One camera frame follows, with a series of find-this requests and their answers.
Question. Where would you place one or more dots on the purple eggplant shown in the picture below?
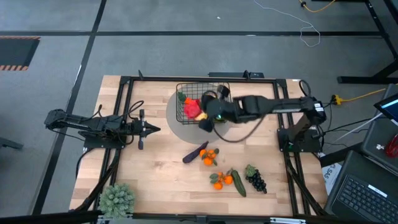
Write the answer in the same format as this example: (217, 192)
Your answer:
(194, 153)

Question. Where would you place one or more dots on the tablet with lit screen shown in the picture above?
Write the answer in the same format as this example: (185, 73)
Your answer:
(390, 107)

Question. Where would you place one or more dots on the black hazard-striped floor mat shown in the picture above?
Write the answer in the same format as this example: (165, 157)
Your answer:
(15, 53)

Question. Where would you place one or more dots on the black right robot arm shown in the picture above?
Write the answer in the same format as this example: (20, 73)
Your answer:
(280, 105)

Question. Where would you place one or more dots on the white thin rod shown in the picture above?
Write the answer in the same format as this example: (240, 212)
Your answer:
(357, 127)

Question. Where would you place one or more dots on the black mounting bracket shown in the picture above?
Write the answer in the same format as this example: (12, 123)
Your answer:
(230, 74)

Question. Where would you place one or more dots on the red object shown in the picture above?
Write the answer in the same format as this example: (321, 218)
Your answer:
(392, 146)

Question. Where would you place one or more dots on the dark grape bunch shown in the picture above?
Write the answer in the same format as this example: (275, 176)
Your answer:
(256, 182)

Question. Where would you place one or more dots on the grey round mat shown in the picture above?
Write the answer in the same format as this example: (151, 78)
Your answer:
(186, 133)

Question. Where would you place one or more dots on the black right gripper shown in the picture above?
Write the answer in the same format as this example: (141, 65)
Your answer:
(224, 110)

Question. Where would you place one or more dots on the green cucumber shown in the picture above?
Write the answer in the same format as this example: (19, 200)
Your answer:
(238, 184)

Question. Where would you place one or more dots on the orange carrot with green top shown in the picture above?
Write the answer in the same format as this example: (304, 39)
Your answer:
(188, 101)

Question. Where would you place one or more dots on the white printed paper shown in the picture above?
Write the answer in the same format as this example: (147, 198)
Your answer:
(331, 177)

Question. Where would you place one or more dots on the black aluminium table frame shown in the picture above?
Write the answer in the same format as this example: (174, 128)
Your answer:
(155, 80)

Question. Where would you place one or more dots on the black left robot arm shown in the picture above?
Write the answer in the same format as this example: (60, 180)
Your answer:
(77, 119)

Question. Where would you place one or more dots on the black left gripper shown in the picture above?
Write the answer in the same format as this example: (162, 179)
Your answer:
(133, 129)

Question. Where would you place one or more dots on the orange cluster with leaves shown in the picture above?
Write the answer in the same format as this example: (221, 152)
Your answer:
(228, 180)
(209, 160)

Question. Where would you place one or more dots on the black desk stand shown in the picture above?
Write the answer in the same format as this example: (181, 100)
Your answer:
(357, 80)

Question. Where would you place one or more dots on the green artificial plant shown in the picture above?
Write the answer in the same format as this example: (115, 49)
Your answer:
(116, 200)

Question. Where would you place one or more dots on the black laptop keyboard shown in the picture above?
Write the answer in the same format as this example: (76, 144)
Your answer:
(363, 196)

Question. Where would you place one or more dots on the grey table leg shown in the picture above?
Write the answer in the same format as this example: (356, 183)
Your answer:
(9, 143)

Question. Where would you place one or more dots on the red bell pepper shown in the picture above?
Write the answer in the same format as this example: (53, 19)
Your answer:
(192, 109)

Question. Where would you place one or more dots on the grey closed laptop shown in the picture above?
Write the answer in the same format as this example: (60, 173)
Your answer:
(377, 140)

